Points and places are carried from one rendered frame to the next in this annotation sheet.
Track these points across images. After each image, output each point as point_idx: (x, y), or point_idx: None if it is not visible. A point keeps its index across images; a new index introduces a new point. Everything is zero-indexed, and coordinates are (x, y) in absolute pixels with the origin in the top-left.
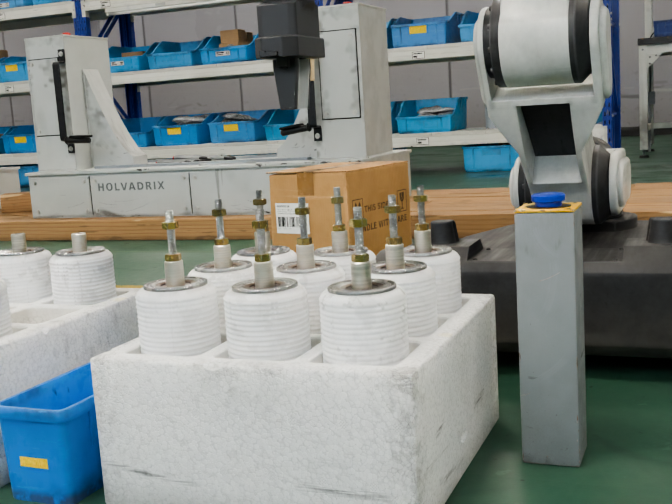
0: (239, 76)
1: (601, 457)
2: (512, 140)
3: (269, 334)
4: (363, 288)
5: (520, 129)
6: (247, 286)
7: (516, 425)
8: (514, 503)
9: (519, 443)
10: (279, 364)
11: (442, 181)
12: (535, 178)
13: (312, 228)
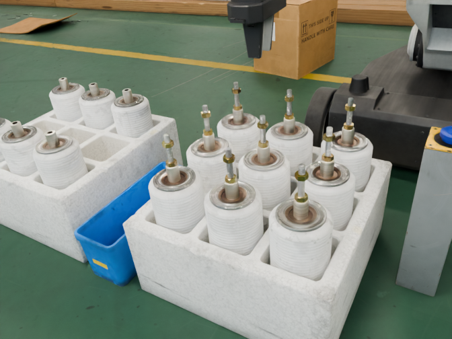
0: None
1: (448, 286)
2: (420, 25)
3: (233, 235)
4: (301, 218)
5: (428, 19)
6: (220, 194)
7: (392, 237)
8: (388, 334)
9: (393, 259)
10: (239, 261)
11: None
12: (429, 45)
13: (276, 38)
